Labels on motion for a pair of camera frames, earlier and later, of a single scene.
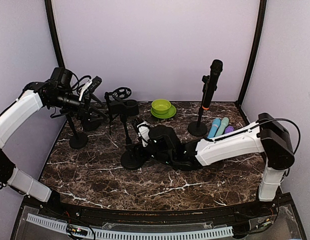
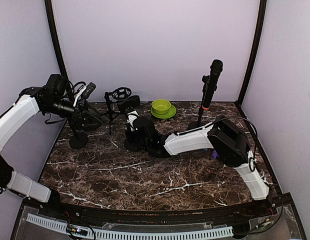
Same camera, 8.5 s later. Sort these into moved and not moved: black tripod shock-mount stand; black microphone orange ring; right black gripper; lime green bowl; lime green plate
Moved: right black gripper
Not moved: black microphone orange ring; lime green plate; black tripod shock-mount stand; lime green bowl
